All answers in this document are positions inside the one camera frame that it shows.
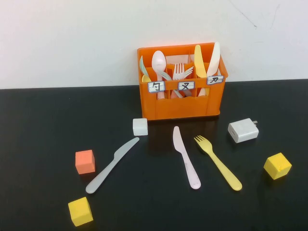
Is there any white spoon character label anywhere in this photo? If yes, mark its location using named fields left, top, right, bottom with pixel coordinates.
left=147, top=80, right=166, bottom=93

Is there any white usb wall charger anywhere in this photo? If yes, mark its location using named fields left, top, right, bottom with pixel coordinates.
left=228, top=117, right=259, bottom=144

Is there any grey plastic knife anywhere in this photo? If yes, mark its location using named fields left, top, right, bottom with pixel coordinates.
left=85, top=137, right=140, bottom=194

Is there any yellow plastic knife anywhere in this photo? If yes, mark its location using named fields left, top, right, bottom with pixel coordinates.
left=193, top=44, right=210, bottom=97

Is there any pink plastic knife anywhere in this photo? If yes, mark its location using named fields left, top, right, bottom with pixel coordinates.
left=172, top=126, right=202, bottom=190

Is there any pale green plastic spoon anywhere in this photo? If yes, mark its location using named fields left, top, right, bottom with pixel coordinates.
left=139, top=55, right=151, bottom=81

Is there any cream plastic knife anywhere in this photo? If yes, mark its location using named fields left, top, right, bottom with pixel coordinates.
left=206, top=41, right=221, bottom=76

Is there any yellow cube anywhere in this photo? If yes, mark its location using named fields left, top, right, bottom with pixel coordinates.
left=67, top=196, right=94, bottom=227
left=263, top=152, right=293, bottom=180

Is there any white cube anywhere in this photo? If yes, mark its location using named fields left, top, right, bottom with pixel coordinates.
left=132, top=117, right=149, bottom=136

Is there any white knife character label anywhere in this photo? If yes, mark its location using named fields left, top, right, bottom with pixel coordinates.
left=206, top=75, right=224, bottom=85

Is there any yellow plastic fork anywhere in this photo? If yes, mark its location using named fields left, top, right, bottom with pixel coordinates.
left=193, top=135, right=243, bottom=192

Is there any orange plastic cutlery holder crate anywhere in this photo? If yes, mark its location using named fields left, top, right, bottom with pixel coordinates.
left=137, top=42, right=229, bottom=121

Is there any orange cube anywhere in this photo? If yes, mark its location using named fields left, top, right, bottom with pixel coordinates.
left=75, top=149, right=96, bottom=175

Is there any white fork character label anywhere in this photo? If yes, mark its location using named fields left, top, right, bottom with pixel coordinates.
left=178, top=81, right=195, bottom=91

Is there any pink plastic spoon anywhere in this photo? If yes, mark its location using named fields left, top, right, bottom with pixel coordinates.
left=151, top=50, right=167, bottom=100

